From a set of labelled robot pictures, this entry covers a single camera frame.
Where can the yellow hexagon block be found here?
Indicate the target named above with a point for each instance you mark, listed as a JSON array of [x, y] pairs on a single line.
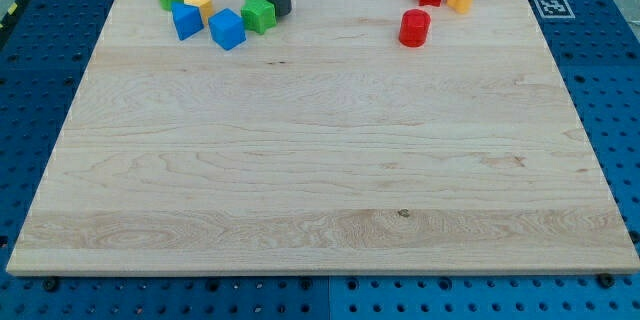
[[206, 8]]

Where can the green star block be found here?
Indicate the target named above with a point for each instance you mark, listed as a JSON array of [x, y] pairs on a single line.
[[258, 15]]

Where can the white fiducial marker tag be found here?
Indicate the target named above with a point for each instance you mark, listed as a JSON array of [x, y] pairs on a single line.
[[554, 9]]

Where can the black bolt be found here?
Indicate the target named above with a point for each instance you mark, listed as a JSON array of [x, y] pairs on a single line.
[[50, 284], [605, 280]]

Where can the black bolt front right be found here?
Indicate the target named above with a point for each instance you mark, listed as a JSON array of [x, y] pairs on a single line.
[[605, 280]]

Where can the light wooden board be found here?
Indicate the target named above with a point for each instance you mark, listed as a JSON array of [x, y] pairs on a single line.
[[324, 147]]

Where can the blue triangle block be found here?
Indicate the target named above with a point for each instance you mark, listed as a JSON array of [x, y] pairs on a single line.
[[187, 19]]

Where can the red cylinder block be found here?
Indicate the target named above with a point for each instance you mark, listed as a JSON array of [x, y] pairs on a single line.
[[414, 28]]

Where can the blue cube block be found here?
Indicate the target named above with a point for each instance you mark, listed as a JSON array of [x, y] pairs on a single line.
[[227, 29]]

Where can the black bolt front left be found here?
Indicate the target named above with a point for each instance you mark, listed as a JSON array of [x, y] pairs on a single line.
[[50, 284]]

